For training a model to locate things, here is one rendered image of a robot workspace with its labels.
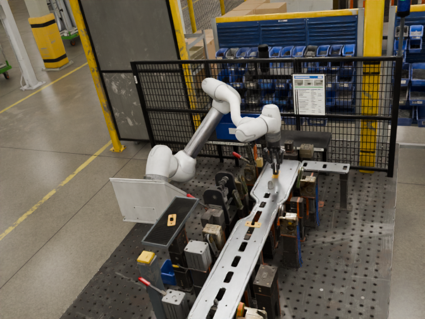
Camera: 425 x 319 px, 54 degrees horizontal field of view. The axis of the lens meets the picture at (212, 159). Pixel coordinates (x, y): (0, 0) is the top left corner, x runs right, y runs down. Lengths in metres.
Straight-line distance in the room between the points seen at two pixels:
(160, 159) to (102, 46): 2.43
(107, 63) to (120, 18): 0.59
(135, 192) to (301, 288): 1.20
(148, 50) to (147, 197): 2.22
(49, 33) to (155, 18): 5.45
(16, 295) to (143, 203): 1.56
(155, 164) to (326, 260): 1.21
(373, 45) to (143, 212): 1.78
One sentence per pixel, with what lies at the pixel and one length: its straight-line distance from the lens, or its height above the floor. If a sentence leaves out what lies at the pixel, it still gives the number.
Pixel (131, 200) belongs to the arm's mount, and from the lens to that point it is 2.85.
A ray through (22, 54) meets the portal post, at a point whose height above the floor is 0.66.
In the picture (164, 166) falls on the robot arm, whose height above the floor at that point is 1.05.
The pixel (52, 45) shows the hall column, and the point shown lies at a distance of 9.74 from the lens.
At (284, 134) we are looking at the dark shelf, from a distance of 2.99.
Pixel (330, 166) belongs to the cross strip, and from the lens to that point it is 2.67.
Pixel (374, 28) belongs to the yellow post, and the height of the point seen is 1.71.
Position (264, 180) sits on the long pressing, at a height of 1.00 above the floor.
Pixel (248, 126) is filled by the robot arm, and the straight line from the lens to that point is 2.27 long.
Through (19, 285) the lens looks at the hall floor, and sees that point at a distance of 4.01.
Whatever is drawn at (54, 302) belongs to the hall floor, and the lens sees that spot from 3.70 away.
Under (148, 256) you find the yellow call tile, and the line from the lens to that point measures 1.96.
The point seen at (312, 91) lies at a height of 1.32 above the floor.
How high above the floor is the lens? 2.44
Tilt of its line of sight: 30 degrees down
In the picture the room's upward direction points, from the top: 10 degrees counter-clockwise
